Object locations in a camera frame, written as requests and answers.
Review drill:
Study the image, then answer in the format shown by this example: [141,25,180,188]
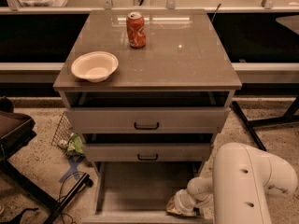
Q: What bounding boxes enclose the grey drawer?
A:
[82,161,213,224]
[83,143,211,161]
[65,107,230,133]

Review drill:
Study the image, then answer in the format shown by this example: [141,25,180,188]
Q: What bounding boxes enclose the white paper bowl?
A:
[71,51,119,83]

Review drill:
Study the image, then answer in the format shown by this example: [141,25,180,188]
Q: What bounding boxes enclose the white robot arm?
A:
[166,143,298,224]

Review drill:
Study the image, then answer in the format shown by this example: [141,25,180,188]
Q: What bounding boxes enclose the black cable on floor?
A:
[57,171,87,224]

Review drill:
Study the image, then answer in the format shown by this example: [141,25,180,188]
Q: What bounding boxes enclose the black stand base left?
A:
[1,161,93,224]

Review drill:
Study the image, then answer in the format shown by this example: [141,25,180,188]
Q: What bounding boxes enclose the black stand base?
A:
[231,97,299,151]
[1,161,93,224]

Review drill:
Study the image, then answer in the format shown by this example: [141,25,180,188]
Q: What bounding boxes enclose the black stand base right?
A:
[231,97,299,151]

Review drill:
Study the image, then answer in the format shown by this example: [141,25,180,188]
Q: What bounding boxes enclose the dark brown chair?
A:
[0,97,36,161]

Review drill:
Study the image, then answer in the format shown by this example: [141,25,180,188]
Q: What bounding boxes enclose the wire mesh basket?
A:
[51,113,72,147]

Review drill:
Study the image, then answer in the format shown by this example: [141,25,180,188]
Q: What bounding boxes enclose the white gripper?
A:
[166,189,196,217]

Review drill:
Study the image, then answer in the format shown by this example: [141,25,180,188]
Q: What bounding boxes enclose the grey drawer cabinet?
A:
[52,8,243,175]

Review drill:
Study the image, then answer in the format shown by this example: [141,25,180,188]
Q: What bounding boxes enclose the orange soda can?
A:
[126,11,146,49]

